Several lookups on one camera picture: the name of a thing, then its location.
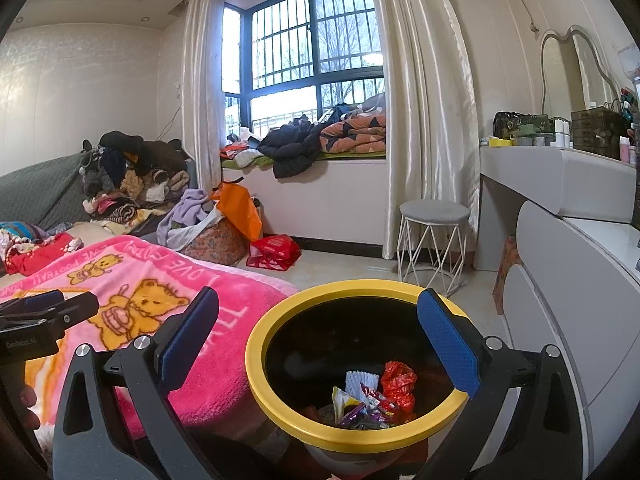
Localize white garment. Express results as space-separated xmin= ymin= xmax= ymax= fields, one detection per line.
xmin=234 ymin=146 xmax=266 ymax=169

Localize red candy wrapper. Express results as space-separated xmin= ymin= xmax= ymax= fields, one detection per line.
xmin=360 ymin=385 xmax=401 ymax=423

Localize floral patterned bag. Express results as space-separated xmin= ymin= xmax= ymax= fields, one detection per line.
xmin=180 ymin=215 xmax=247 ymax=268

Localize white foam net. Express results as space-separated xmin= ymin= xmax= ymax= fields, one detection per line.
xmin=346 ymin=370 xmax=381 ymax=396

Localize barred window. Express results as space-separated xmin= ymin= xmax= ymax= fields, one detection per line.
xmin=220 ymin=0 xmax=386 ymax=136

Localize narrow white curtain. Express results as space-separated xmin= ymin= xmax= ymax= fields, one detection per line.
xmin=180 ymin=0 xmax=228 ymax=193

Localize purple candy wrapper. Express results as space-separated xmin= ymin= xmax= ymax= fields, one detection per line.
xmin=336 ymin=402 xmax=371 ymax=428

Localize person's left hand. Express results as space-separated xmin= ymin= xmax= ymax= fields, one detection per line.
xmin=19 ymin=384 xmax=42 ymax=432

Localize beige bed sheet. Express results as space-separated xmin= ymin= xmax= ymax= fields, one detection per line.
xmin=65 ymin=220 xmax=131 ymax=251

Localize yellow-rimmed black trash bin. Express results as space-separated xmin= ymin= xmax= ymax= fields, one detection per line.
xmin=245 ymin=278 xmax=473 ymax=476

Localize small dark patterned storage box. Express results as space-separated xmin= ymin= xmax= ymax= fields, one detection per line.
xmin=570 ymin=106 xmax=630 ymax=161

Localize red plastic bag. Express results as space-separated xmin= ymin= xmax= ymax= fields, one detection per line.
xmin=381 ymin=360 xmax=418 ymax=413

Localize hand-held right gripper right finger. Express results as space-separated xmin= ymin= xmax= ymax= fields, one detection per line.
xmin=415 ymin=287 xmax=586 ymax=480

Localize pink printed blanket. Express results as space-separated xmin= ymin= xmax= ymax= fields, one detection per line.
xmin=0 ymin=235 xmax=300 ymax=441

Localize grey stool white wire legs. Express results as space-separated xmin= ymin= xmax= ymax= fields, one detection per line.
xmin=397 ymin=199 xmax=472 ymax=298

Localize orange bag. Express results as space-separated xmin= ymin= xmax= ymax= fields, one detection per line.
xmin=210 ymin=181 xmax=264 ymax=243

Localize lavender garment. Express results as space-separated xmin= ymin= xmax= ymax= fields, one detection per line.
xmin=156 ymin=188 xmax=221 ymax=251

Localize white yellow snack bag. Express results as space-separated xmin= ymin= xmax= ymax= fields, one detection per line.
xmin=331 ymin=386 xmax=366 ymax=421

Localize grey sofa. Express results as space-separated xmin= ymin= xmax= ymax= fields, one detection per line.
xmin=0 ymin=152 xmax=101 ymax=233

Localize black jacket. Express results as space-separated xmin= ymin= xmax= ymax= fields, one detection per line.
xmin=257 ymin=116 xmax=326 ymax=179

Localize orange patterned quilt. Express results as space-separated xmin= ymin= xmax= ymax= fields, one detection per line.
xmin=319 ymin=112 xmax=388 ymax=155

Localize pile of clothes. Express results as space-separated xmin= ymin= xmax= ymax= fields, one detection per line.
xmin=80 ymin=130 xmax=193 ymax=226

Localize red shopping bag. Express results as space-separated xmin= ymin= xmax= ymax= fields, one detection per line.
xmin=246 ymin=233 xmax=302 ymax=272

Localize wide white curtain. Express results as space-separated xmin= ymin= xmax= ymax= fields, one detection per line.
xmin=362 ymin=0 xmax=483 ymax=261

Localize red printed cloth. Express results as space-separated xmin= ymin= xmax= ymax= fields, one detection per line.
xmin=7 ymin=232 xmax=85 ymax=277

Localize black handbag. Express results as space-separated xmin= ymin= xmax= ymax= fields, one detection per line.
xmin=492 ymin=111 xmax=555 ymax=141

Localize colourful striped cloth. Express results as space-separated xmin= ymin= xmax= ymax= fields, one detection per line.
xmin=0 ymin=221 xmax=51 ymax=261

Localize clear plastic organizer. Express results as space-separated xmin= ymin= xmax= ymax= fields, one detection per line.
xmin=617 ymin=42 xmax=640 ymax=81

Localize vanity mirror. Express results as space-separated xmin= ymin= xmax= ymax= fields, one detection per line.
xmin=539 ymin=24 xmax=623 ymax=116

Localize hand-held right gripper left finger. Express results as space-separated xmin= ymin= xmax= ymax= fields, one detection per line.
xmin=52 ymin=286 xmax=221 ymax=480

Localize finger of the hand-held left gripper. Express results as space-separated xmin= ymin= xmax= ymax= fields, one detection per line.
xmin=0 ymin=291 xmax=100 ymax=363
xmin=0 ymin=290 xmax=67 ymax=319

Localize white vanity desk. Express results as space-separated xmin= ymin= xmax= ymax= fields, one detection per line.
xmin=472 ymin=142 xmax=638 ymax=273

